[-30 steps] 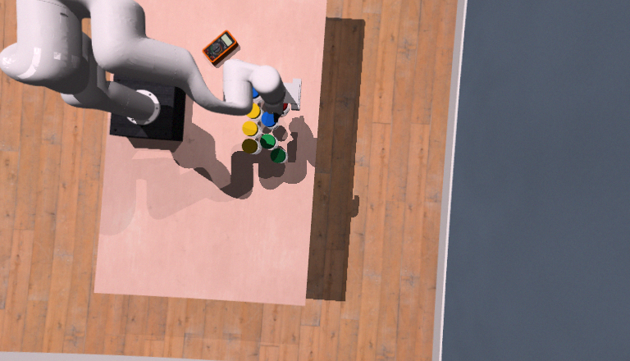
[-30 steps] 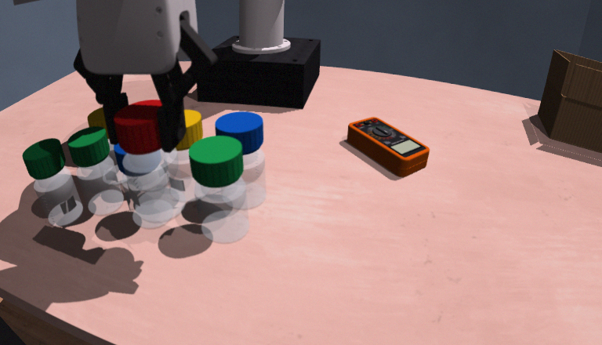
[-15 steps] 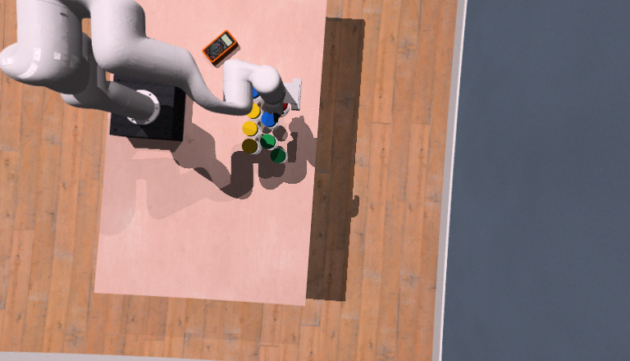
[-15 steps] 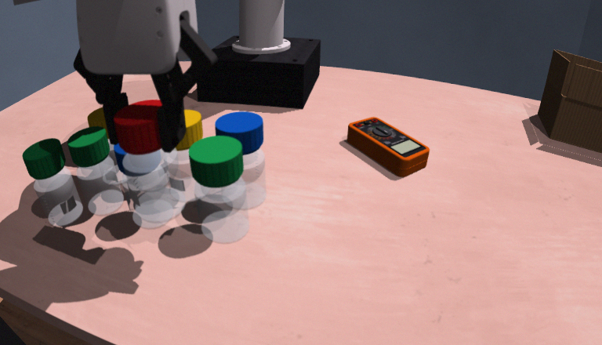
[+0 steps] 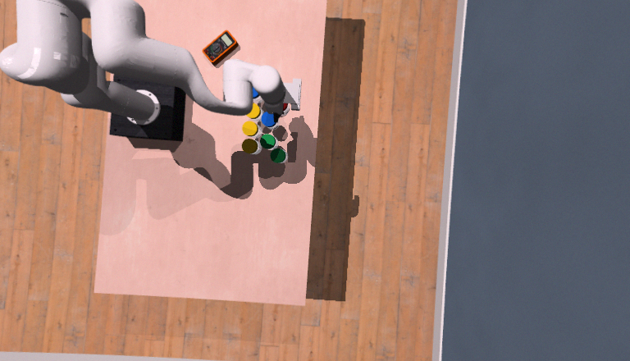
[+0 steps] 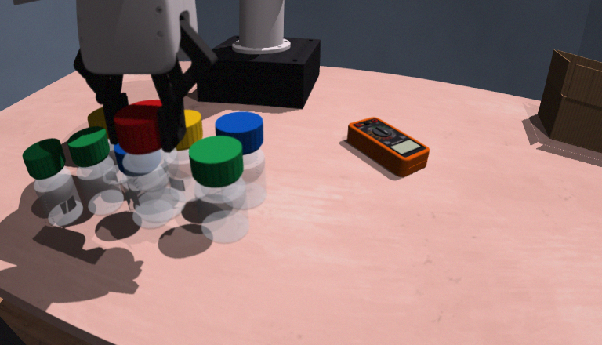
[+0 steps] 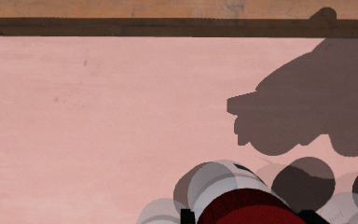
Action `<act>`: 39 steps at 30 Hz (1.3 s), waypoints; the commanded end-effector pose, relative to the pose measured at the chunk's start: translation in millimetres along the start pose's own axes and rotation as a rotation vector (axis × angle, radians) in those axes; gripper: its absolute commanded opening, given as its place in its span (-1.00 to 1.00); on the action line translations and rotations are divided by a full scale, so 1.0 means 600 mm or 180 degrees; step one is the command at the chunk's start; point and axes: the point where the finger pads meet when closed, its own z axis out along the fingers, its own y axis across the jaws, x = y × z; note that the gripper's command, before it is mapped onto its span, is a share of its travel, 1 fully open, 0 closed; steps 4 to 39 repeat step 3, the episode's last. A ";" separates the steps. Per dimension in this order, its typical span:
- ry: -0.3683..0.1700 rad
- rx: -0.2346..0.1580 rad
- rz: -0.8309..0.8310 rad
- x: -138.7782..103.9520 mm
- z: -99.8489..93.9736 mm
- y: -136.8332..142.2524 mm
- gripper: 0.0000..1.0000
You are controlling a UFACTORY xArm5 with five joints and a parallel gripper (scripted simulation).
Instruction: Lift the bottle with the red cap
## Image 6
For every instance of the clear bottle with green cap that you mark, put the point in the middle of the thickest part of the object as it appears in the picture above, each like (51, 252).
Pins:
(53, 182)
(96, 171)
(216, 163)

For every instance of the orange digital multimeter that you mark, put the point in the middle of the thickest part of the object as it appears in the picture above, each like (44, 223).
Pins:
(390, 147)

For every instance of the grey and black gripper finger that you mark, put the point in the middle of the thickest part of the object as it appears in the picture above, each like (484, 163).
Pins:
(107, 88)
(174, 85)

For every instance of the clear bottle with red cap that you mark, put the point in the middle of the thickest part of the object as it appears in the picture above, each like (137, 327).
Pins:
(153, 176)

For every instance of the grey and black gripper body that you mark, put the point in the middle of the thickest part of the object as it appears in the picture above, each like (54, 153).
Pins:
(132, 36)

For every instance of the clear bottle with blue cap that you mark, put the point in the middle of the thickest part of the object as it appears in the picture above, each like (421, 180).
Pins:
(119, 153)
(247, 127)

